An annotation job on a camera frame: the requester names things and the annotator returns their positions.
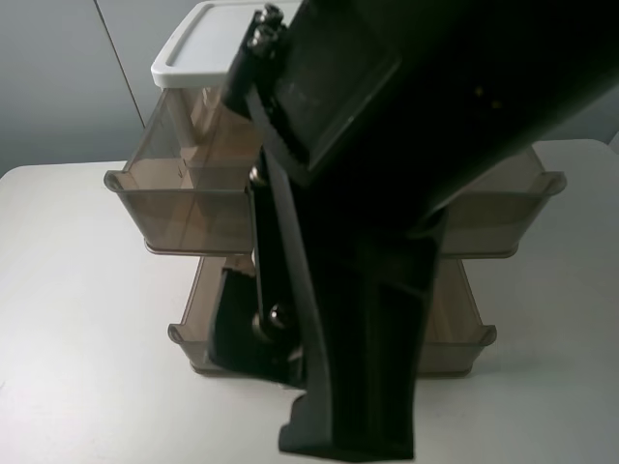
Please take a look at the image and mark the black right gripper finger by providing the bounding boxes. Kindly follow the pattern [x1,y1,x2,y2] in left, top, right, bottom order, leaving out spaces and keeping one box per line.
[265,156,446,459]

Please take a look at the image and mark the white plastic drawer cabinet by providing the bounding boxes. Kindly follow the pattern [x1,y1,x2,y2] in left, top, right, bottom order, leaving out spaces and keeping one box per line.
[150,0,305,189]

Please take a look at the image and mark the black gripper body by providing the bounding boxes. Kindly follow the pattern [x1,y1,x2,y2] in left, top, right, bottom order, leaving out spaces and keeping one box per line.
[221,1,618,236]

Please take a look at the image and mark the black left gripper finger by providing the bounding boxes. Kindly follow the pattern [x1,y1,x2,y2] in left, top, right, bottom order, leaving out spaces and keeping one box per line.
[208,159,310,389]

